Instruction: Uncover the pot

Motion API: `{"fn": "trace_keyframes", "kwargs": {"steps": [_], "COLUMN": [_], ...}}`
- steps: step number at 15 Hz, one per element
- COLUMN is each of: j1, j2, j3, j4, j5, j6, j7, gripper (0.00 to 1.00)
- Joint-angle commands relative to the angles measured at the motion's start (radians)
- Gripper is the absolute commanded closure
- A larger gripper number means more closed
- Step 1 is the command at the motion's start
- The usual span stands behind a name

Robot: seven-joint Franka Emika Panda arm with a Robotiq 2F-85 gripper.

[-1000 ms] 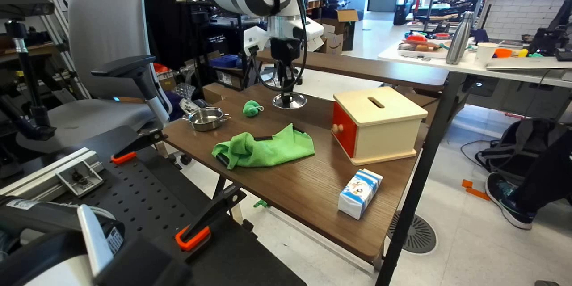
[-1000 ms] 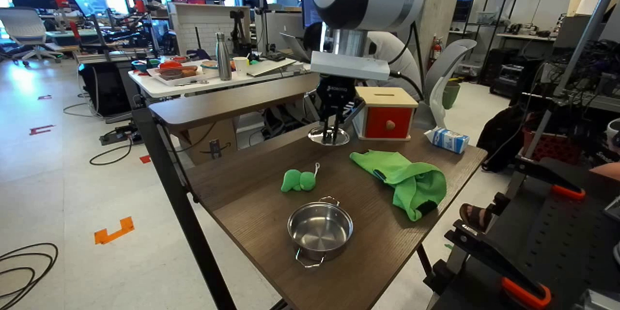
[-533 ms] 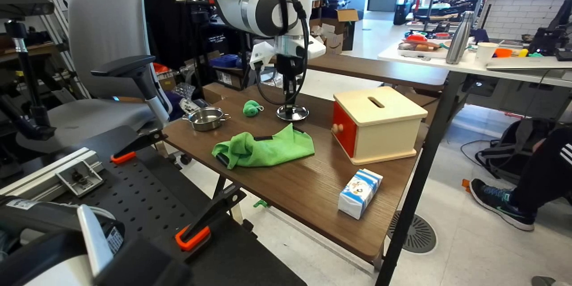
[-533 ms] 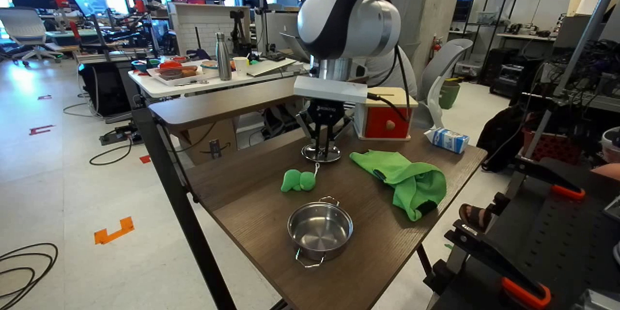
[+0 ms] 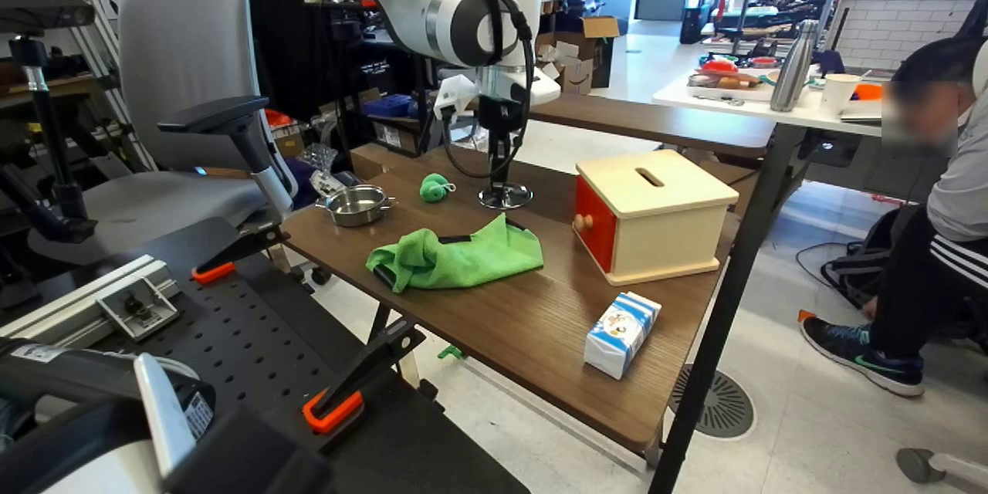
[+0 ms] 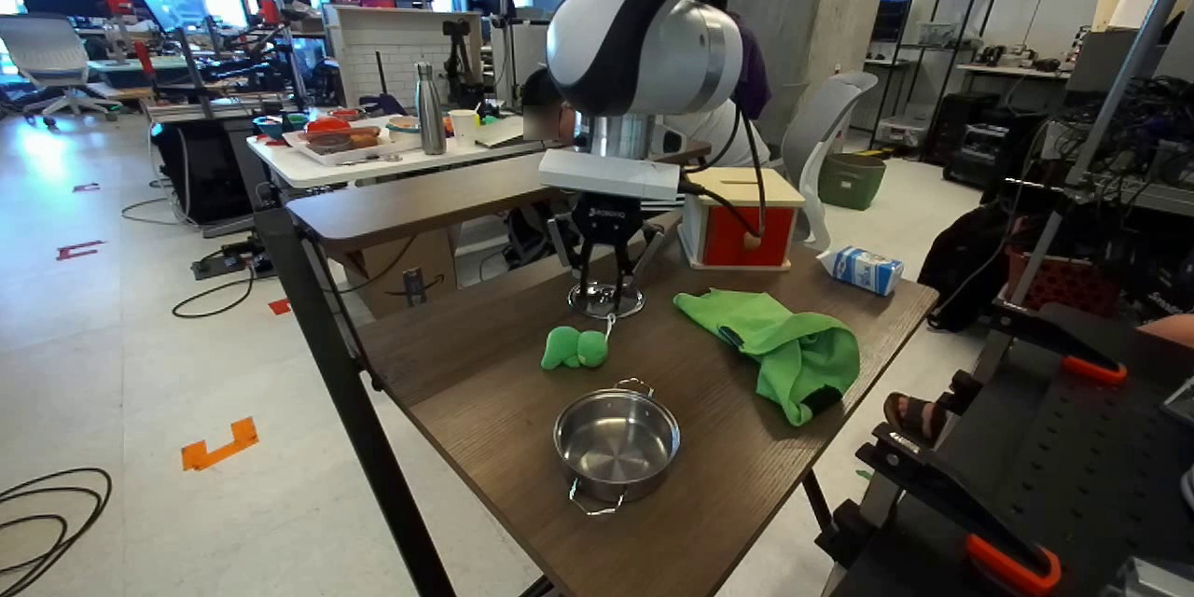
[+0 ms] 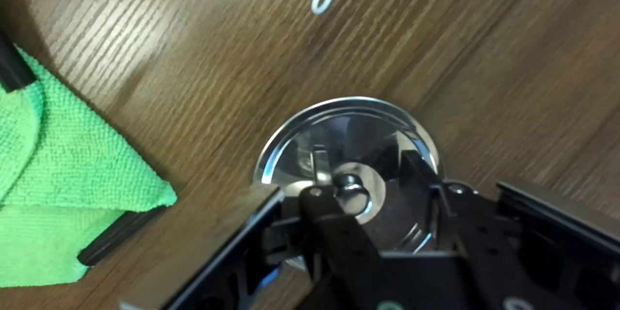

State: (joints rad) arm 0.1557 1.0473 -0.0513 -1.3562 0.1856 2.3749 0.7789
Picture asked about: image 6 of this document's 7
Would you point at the white tray with food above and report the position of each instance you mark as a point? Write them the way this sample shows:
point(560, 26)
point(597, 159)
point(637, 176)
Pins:
point(340, 142)

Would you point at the brown table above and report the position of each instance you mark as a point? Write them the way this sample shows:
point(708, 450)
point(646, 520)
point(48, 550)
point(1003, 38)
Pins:
point(420, 201)

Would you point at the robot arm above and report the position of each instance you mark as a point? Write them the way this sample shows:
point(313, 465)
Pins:
point(653, 47)

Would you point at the blue and white carton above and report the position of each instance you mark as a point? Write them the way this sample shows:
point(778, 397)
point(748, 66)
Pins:
point(863, 269)

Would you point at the steel pot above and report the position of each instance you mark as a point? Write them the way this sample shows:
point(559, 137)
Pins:
point(616, 443)

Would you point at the green cloth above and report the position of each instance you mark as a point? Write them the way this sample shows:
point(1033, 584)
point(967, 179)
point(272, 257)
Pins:
point(793, 350)

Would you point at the black and orange clamp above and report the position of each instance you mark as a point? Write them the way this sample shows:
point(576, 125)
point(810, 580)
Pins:
point(961, 513)
point(1063, 345)

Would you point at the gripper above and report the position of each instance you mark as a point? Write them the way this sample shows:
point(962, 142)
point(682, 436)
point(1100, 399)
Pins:
point(606, 219)

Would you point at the wooden box with red front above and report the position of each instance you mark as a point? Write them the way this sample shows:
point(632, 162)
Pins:
point(746, 233)

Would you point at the steel bottle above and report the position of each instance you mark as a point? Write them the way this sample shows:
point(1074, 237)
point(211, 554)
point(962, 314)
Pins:
point(430, 112)

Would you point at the white paper cup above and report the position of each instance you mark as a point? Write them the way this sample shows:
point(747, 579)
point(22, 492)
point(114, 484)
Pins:
point(464, 129)

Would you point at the camera on mount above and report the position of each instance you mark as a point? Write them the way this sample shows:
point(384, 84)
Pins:
point(459, 56)

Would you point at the green bin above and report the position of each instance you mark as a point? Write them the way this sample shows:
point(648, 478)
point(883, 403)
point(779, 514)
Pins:
point(851, 182)

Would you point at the green plush toy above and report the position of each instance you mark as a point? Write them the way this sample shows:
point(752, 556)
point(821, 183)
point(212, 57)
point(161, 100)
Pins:
point(571, 350)

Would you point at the monitor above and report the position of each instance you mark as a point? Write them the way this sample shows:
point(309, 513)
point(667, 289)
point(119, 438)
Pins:
point(892, 17)

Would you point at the black computer tower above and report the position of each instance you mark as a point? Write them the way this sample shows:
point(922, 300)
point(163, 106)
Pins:
point(201, 173)

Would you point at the white brick panel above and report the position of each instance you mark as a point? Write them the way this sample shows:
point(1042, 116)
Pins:
point(401, 51)

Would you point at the black backpack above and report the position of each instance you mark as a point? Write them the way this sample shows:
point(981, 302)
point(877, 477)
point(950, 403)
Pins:
point(965, 266)

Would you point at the red basket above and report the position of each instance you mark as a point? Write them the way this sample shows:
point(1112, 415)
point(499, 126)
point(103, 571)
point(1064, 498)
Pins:
point(1063, 284)

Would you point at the white table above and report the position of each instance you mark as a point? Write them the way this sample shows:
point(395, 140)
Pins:
point(373, 170)

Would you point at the steel pot lid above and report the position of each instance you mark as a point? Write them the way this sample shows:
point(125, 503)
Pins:
point(606, 306)

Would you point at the cardboard box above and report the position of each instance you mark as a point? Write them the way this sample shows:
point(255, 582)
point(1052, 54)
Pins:
point(410, 275)

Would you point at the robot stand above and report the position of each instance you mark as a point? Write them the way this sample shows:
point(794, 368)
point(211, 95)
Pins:
point(1073, 476)

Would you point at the grey office chair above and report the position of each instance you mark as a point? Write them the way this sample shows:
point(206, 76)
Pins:
point(821, 126)

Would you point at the white office chair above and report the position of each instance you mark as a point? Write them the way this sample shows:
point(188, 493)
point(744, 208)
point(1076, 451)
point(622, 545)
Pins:
point(47, 56)

